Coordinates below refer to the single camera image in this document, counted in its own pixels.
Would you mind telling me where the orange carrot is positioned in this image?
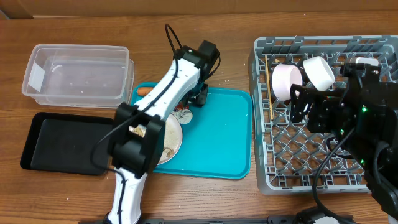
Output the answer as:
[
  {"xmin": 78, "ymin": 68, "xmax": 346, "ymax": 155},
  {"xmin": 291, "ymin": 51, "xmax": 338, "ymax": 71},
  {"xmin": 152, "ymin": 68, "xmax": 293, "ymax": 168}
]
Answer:
[{"xmin": 136, "ymin": 87, "xmax": 153, "ymax": 96}]

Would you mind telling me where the pink plate with peanuts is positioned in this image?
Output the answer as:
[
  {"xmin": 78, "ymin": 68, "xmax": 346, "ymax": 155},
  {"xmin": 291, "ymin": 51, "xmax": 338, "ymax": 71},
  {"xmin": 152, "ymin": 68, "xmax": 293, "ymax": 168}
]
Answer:
[{"xmin": 129, "ymin": 112, "xmax": 183, "ymax": 166}]

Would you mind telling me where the grey dishwasher rack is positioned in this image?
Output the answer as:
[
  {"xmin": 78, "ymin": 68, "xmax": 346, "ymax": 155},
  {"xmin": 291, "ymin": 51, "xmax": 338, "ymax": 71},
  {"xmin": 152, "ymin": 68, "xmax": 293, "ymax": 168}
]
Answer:
[{"xmin": 248, "ymin": 35, "xmax": 397, "ymax": 195}]

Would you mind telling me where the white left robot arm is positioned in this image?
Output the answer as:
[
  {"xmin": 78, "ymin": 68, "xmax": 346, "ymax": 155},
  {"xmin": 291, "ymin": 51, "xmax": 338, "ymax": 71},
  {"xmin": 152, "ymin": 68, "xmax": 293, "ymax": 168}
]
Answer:
[{"xmin": 105, "ymin": 42, "xmax": 221, "ymax": 223}]

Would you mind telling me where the teal plastic tray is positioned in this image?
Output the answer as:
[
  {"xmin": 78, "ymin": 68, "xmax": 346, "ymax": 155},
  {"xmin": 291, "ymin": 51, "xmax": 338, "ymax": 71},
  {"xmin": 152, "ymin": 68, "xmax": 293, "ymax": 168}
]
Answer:
[{"xmin": 127, "ymin": 82, "xmax": 253, "ymax": 180}]

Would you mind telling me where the black tray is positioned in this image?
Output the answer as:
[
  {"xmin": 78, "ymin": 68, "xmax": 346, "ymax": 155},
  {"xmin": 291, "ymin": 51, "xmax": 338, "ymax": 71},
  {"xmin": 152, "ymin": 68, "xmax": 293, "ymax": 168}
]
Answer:
[{"xmin": 20, "ymin": 112, "xmax": 113, "ymax": 175}]

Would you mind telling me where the red snack wrapper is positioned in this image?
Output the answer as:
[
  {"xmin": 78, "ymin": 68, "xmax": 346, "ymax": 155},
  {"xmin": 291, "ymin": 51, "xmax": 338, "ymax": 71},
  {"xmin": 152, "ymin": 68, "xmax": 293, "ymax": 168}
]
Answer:
[{"xmin": 174, "ymin": 104, "xmax": 189, "ymax": 112}]

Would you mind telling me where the white bowl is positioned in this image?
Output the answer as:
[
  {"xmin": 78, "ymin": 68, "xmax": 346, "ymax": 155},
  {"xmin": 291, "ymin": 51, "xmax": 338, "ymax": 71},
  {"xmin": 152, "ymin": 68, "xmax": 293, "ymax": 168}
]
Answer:
[{"xmin": 303, "ymin": 56, "xmax": 335, "ymax": 91}]

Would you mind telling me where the clear plastic bin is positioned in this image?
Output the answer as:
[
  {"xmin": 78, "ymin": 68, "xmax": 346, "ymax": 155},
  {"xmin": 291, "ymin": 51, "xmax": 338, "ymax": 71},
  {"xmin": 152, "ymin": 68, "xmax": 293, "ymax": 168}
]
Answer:
[{"xmin": 21, "ymin": 44, "xmax": 134, "ymax": 108}]

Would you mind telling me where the pink bowl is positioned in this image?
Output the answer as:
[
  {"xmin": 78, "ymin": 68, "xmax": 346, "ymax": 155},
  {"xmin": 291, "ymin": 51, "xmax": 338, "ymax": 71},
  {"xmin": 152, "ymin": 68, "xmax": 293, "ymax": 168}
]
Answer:
[{"xmin": 271, "ymin": 64, "xmax": 302, "ymax": 101}]

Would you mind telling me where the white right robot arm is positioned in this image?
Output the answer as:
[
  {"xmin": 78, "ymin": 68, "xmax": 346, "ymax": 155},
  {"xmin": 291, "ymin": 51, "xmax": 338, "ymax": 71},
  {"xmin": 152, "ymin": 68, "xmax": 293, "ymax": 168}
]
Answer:
[{"xmin": 290, "ymin": 62, "xmax": 397, "ymax": 219}]

